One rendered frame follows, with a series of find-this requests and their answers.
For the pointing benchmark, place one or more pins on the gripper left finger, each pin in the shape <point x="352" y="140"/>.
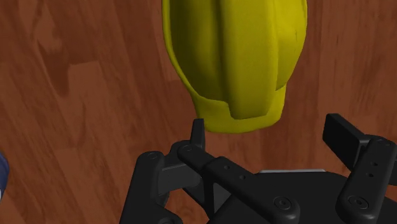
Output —
<point x="173" y="173"/>

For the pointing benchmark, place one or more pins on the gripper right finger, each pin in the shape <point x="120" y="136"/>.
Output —
<point x="363" y="173"/>

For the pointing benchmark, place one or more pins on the yellow hard hat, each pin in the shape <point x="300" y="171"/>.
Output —
<point x="235" y="62"/>

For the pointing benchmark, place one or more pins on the dark blue object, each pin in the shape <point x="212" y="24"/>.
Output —
<point x="2" y="173"/>

